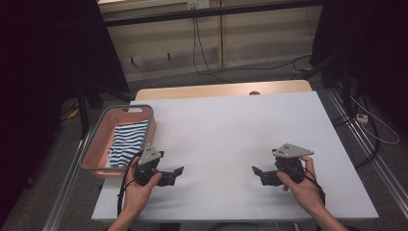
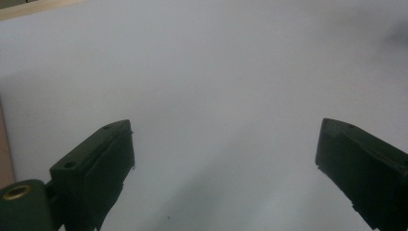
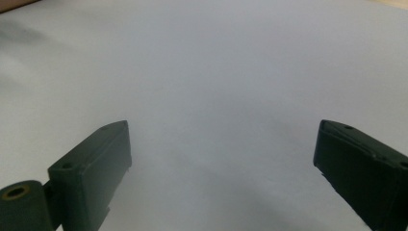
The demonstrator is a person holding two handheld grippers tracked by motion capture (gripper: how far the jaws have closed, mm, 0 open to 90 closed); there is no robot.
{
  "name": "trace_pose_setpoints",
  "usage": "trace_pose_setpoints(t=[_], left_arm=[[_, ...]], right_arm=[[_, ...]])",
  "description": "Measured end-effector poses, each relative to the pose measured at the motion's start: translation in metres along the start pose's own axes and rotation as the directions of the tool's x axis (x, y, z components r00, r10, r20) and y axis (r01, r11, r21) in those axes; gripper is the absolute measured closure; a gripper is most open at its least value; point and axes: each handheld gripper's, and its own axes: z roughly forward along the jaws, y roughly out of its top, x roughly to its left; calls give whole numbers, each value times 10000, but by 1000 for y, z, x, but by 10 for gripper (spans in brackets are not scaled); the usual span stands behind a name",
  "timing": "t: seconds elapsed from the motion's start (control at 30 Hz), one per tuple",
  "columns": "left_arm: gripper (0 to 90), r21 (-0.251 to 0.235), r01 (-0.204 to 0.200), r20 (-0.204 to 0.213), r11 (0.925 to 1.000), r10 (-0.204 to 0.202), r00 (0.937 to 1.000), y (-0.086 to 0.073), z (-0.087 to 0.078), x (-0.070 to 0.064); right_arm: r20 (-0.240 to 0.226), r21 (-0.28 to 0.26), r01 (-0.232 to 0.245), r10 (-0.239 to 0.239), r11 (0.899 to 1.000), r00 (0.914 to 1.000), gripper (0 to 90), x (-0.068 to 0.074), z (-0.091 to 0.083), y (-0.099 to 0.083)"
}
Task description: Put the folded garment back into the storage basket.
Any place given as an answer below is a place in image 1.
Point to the person's left hand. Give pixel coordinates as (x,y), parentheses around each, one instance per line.
(138,195)

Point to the white wall socket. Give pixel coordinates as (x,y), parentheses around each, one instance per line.
(198,4)

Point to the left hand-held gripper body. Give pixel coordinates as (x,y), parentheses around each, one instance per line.
(148,157)

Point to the beige wooden cabinet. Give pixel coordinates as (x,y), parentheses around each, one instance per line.
(256,38)

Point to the blue white striped baby romper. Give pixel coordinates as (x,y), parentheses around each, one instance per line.
(128,141)

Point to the aluminium floor rail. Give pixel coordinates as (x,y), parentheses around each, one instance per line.
(369,150)
(62,192)

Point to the small dark round knob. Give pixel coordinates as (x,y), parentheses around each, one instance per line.
(254,93)

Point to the white power adapter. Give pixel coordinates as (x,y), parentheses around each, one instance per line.
(362,118)

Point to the pink basket with grey rim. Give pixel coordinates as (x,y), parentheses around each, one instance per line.
(102,141)

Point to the black curtain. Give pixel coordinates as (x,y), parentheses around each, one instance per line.
(378,48)
(48,64)

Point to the black tripod stand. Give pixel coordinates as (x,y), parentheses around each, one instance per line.
(83,112)

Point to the black metal stand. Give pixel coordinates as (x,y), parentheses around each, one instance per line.
(345,89)

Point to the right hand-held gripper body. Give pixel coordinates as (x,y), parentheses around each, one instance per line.
(292,150)

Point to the person's right hand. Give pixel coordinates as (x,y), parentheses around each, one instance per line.
(306,194)

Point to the black horizontal metal bar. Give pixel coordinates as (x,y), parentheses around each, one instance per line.
(208,12)

